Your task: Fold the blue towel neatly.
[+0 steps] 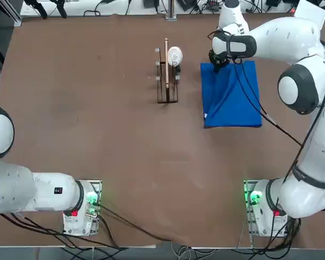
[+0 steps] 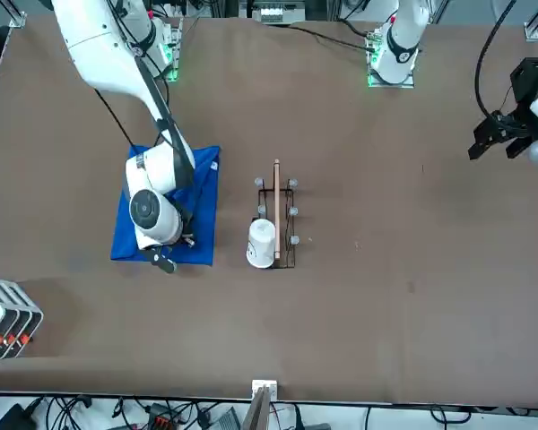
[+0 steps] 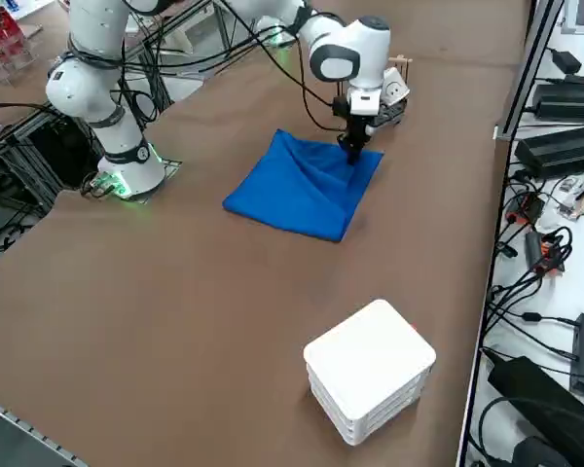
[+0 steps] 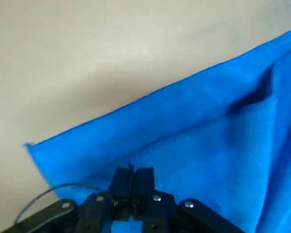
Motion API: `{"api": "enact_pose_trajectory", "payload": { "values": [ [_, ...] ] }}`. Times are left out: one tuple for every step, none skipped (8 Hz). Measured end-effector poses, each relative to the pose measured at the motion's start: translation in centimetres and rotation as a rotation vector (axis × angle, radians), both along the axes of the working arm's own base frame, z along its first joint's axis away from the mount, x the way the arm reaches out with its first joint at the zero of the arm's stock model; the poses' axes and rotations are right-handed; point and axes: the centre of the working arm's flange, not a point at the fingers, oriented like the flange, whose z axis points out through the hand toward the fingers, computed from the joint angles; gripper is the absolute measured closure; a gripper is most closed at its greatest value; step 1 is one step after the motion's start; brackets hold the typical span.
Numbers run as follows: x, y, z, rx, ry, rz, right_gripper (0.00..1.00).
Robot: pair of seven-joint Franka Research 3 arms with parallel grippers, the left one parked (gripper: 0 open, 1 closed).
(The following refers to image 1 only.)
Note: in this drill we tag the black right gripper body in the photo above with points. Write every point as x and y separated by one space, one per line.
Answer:
218 65

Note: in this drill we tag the blue towel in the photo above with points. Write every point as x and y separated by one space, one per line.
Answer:
233 108

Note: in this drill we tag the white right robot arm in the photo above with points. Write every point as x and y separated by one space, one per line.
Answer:
300 189

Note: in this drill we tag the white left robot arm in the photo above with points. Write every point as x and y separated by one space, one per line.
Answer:
43 195

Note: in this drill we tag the white paper cup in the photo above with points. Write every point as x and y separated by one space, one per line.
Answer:
175 55

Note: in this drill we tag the black power adapter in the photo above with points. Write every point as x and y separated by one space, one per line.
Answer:
151 3
187 4

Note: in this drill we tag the aluminium frame profile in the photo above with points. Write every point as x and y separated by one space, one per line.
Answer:
10 13

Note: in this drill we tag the aluminium camera post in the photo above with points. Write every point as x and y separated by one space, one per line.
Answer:
171 10

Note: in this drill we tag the aluminium base plate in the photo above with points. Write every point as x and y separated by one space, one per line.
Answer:
96 187
249 216

